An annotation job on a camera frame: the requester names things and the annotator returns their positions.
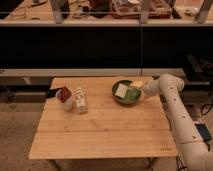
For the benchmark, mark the green ceramic bowl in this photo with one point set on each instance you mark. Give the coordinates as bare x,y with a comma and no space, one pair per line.
132,95

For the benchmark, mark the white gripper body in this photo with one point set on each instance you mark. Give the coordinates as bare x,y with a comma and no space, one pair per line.
151,88

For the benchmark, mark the white cup with red lid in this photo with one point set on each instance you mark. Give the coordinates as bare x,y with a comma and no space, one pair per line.
64,97

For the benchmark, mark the long workbench with shelf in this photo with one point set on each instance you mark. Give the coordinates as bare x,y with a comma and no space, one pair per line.
43,39

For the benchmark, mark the white card in bowl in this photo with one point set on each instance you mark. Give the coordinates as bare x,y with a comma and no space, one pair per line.
121,90

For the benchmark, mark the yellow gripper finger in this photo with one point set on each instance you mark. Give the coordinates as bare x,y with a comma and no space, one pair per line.
137,84

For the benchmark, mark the dark equipment at right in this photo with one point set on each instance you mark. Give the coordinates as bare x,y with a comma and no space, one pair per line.
198,68

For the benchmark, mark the small milk carton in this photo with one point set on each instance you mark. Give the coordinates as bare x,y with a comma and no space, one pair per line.
80,101

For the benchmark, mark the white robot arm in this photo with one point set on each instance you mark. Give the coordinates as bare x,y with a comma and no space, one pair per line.
194,150

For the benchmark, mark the wooden folding table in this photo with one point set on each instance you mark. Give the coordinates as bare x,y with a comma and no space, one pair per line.
107,130

